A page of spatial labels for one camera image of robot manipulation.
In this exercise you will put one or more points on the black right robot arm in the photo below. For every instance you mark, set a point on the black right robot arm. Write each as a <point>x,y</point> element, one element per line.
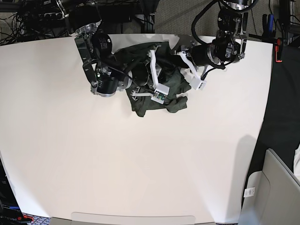
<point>105,74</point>

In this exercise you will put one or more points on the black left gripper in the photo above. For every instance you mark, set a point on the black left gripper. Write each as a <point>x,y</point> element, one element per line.
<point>200,55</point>

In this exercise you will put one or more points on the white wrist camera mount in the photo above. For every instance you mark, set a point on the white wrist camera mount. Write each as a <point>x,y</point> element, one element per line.
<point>194,75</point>
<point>158,92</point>

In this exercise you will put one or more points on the dark grey mat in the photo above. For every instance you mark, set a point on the dark grey mat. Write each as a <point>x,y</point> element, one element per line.
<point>280,129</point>

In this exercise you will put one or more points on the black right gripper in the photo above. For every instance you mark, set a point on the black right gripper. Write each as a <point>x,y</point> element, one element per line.
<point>139,76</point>

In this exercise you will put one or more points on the grey plastic bin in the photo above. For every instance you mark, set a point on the grey plastic bin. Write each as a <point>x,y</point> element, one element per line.
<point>272,196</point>

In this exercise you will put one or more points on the black printed box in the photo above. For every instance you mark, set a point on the black printed box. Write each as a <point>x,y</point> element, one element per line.
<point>7,216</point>

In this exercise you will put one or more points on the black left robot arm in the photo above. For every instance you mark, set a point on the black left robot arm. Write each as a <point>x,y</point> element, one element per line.
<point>230,42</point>

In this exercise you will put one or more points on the orange black table clamp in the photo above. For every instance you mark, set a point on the orange black table clamp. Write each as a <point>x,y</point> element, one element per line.
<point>278,44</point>

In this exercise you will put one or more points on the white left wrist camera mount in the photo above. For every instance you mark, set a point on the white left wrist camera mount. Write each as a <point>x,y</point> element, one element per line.
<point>194,75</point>

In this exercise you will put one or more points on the dark green long-sleeve shirt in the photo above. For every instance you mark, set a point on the dark green long-sleeve shirt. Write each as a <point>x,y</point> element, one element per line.
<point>170,76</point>

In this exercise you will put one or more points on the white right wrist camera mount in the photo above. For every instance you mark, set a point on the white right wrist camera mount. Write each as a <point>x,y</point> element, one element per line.
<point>158,92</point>

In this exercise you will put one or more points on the aluminium frame post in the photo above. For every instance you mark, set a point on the aluminium frame post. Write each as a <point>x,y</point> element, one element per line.
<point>148,11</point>

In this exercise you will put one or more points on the blue handled clamp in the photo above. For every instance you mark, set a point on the blue handled clamp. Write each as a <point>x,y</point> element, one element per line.
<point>267,25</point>

